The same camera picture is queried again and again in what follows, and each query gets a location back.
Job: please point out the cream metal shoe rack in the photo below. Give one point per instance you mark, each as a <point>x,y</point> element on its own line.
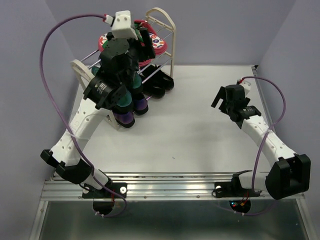
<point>165,30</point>

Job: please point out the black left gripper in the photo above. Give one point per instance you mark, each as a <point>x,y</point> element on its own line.
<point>148,51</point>

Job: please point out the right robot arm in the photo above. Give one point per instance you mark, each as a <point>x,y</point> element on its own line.
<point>290,172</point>

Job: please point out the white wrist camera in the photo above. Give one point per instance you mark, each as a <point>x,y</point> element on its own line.
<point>122,27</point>
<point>246,85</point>

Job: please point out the aluminium mounting rail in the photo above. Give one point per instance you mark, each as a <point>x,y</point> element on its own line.
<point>145,186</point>

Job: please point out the green loafer front one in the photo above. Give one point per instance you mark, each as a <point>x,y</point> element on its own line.
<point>124,105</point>

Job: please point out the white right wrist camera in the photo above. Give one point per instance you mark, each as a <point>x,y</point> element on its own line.
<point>246,85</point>

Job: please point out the green loafer one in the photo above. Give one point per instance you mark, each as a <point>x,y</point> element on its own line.
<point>137,86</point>
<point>124,105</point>

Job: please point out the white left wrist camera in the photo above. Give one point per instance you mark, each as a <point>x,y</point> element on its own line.
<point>122,27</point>

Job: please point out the green loafer rear one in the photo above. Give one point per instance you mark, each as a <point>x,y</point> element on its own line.
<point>137,86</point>

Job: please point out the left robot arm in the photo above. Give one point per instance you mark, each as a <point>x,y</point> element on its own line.
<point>115,88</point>

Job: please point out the purple loafer one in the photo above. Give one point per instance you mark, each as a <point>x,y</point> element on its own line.
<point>126,120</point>
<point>140,104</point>

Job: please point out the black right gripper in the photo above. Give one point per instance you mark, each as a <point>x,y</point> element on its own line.
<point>221,94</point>

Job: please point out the pink sandal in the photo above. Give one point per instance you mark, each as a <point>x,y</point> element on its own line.
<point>159,45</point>
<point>103,40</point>

